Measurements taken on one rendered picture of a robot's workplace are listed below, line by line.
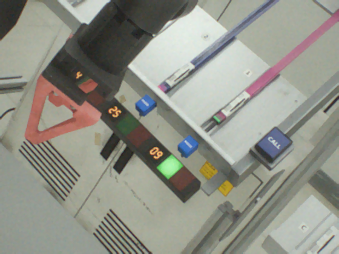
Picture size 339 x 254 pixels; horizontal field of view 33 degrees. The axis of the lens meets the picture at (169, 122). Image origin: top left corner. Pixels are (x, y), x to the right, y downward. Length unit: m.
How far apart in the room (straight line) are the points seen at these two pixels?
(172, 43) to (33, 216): 0.45
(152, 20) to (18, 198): 0.39
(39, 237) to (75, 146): 0.80
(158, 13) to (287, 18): 2.47
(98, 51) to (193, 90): 0.50
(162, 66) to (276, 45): 1.99
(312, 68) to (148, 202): 1.67
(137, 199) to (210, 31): 0.55
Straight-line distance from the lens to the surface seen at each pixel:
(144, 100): 1.01
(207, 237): 1.05
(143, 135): 1.00
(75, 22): 1.13
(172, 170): 0.98
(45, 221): 0.83
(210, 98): 1.03
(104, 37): 0.55
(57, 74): 0.54
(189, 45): 1.09
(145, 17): 0.54
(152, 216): 1.47
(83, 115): 0.53
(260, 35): 3.05
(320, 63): 2.94
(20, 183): 0.86
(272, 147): 0.95
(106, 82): 0.54
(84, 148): 1.56
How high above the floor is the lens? 1.14
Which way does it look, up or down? 26 degrees down
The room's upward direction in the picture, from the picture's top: 35 degrees clockwise
